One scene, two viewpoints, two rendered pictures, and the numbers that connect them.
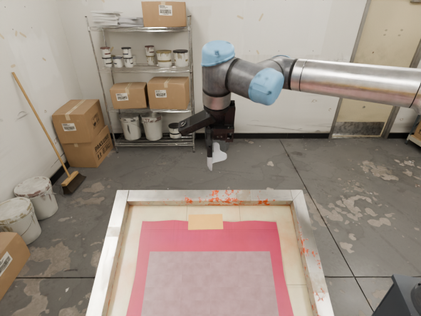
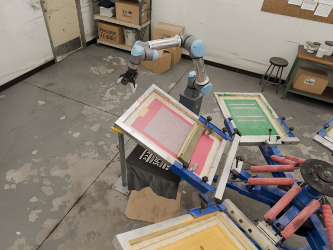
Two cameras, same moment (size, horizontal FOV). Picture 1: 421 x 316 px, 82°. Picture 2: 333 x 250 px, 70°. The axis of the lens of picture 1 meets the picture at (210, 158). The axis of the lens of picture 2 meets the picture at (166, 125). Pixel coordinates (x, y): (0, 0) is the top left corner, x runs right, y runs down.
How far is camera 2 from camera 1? 1.42 m
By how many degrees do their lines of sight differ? 55
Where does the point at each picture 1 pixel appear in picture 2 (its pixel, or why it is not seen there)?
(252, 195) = (146, 93)
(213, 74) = (140, 57)
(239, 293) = (168, 119)
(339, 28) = not seen: outside the picture
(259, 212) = (150, 98)
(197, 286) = (160, 126)
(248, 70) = (150, 52)
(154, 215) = (130, 121)
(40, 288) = not seen: outside the picture
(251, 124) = not seen: outside the picture
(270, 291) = (172, 113)
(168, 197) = (130, 111)
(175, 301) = (161, 133)
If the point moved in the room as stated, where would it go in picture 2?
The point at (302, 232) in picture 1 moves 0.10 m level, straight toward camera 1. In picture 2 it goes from (165, 94) to (172, 100)
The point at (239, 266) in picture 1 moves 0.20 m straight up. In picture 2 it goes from (162, 114) to (163, 93)
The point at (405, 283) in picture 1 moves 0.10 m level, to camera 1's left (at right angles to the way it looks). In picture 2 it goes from (182, 93) to (178, 98)
